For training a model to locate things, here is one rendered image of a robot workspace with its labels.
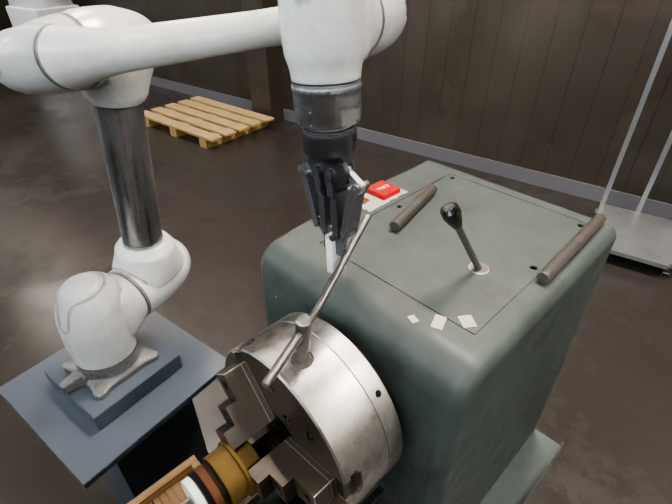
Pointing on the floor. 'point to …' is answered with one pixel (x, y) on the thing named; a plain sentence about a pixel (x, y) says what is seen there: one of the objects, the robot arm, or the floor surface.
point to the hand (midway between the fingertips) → (335, 252)
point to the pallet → (206, 120)
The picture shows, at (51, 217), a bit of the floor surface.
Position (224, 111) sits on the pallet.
